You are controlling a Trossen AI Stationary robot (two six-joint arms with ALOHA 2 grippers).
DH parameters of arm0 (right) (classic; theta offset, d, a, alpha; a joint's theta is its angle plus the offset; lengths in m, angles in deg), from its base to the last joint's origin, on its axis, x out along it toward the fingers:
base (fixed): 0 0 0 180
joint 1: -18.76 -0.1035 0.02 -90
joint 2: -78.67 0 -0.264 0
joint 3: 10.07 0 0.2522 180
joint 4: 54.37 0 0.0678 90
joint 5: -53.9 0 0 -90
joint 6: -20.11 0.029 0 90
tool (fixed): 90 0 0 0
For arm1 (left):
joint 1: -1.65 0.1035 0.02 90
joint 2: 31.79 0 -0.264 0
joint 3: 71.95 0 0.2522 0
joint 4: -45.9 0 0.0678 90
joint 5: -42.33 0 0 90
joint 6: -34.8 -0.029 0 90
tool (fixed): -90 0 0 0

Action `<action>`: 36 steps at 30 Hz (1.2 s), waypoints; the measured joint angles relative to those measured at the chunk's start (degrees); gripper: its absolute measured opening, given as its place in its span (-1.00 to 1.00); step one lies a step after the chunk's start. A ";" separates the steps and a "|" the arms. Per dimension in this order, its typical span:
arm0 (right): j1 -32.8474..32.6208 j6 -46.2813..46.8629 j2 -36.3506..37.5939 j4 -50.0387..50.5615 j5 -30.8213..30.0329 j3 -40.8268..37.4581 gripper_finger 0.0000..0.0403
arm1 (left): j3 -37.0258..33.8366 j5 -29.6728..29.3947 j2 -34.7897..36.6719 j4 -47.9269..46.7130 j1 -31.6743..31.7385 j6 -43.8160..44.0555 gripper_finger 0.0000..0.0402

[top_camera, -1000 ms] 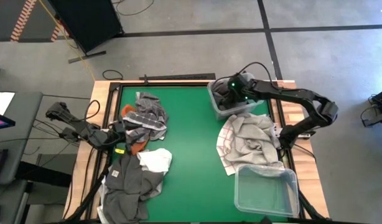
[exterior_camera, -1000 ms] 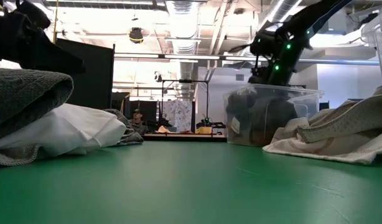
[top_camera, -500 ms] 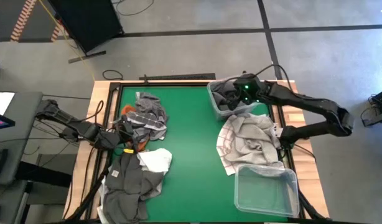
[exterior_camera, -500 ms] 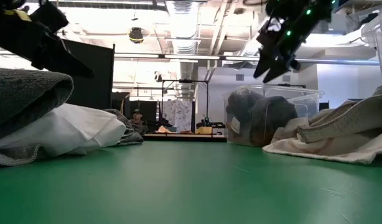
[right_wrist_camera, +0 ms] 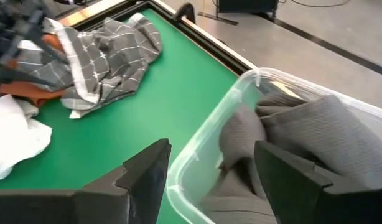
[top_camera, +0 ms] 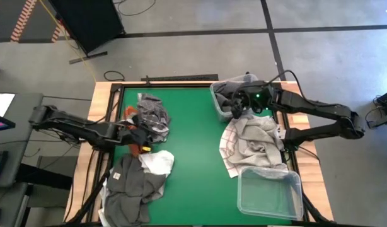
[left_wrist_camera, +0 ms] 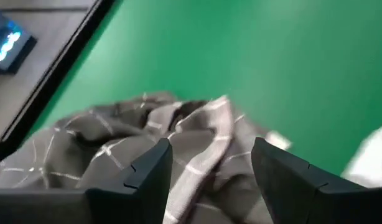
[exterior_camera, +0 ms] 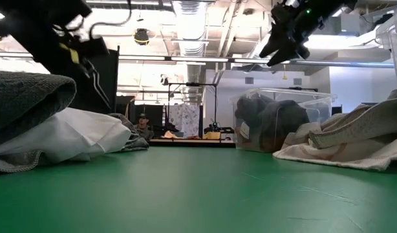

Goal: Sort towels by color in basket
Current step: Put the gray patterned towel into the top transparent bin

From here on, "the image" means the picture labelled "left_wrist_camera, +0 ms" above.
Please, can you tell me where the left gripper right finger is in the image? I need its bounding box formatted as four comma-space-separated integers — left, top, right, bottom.
251, 137, 382, 224

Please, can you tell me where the dark grey checked towel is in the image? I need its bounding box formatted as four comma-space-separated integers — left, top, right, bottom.
0, 91, 293, 224

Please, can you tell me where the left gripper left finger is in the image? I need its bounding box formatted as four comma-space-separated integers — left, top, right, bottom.
0, 138, 174, 224

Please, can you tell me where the white towel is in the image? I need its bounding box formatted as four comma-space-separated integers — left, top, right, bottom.
342, 123, 382, 189

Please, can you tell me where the black table frame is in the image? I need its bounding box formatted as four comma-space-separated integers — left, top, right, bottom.
0, 0, 117, 169

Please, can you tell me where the tilted monitor with blue lights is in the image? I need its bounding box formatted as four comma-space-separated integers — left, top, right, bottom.
0, 8, 38, 75

